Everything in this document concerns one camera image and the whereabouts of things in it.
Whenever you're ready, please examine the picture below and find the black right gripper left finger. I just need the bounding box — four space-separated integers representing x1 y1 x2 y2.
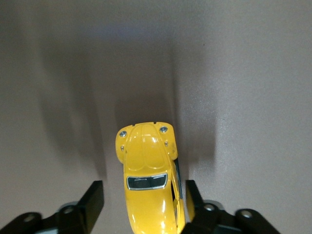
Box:
0 180 105 234

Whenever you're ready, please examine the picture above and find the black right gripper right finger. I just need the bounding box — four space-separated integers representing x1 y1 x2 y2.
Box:
184 179 285 234

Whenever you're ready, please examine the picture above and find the yellow beetle toy car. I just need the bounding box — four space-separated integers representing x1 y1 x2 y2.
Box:
115 121 188 234

